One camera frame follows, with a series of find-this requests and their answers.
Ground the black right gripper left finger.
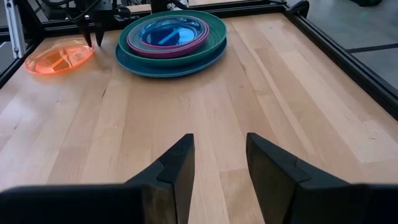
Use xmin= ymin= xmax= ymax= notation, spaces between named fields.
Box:
xmin=0 ymin=133 xmax=196 ymax=224

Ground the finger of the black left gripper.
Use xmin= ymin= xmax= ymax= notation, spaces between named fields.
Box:
xmin=80 ymin=24 xmax=93 ymax=49
xmin=94 ymin=24 xmax=106 ymax=48

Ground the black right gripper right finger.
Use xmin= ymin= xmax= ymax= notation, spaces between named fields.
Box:
xmin=246 ymin=132 xmax=398 ymax=224

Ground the small blue translucent plate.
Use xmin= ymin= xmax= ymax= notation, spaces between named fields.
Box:
xmin=139 ymin=17 xmax=205 ymax=47

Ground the pink opaque plastic plate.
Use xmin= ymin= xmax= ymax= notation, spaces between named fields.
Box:
xmin=126 ymin=14 xmax=210 ymax=59

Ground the orange translucent plastic plate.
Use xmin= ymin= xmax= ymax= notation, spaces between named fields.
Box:
xmin=24 ymin=44 xmax=95 ymax=75

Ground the large blue opaque plate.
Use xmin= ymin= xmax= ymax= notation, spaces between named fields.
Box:
xmin=114 ymin=37 xmax=228 ymax=78

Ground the green opaque plastic plate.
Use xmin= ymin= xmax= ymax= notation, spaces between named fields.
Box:
xmin=118 ymin=9 xmax=228 ymax=68

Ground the black corner clamp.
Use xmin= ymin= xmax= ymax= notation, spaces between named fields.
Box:
xmin=289 ymin=0 xmax=311 ymax=19

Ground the aluminium frame post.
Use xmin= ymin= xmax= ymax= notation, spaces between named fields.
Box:
xmin=3 ymin=0 xmax=28 ymax=59

